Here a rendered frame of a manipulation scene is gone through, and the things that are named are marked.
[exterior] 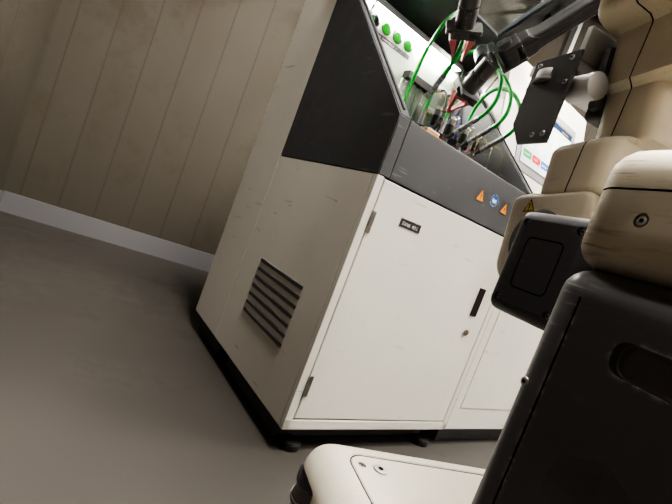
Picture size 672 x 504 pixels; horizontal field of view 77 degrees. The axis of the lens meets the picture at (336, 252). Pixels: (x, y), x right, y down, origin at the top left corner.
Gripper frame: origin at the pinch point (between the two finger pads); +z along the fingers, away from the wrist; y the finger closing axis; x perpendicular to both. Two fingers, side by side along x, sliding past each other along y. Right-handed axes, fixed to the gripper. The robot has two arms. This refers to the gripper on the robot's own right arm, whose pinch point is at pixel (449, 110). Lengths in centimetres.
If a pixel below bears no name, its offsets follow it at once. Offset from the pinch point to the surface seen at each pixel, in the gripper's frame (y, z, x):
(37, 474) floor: -112, 47, 79
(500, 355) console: -58, 46, -54
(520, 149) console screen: 18, 8, -48
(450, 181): -34.3, 2.3, 3.7
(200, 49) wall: 135, 105, 86
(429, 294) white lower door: -56, 27, -6
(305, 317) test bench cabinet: -69, 38, 30
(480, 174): -27.9, -0.2, -6.9
